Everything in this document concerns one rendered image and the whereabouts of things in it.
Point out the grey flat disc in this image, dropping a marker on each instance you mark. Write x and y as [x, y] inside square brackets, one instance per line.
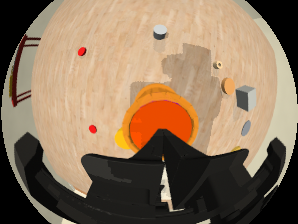
[246, 128]

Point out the orange flat disc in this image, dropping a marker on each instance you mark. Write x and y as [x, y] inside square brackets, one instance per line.
[228, 86]

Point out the grey cylinder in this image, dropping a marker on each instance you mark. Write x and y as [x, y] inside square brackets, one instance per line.
[159, 32]

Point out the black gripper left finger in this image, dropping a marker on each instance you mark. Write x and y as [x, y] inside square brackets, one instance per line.
[143, 170]

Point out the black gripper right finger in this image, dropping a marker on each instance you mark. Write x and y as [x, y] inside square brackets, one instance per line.
[187, 168]

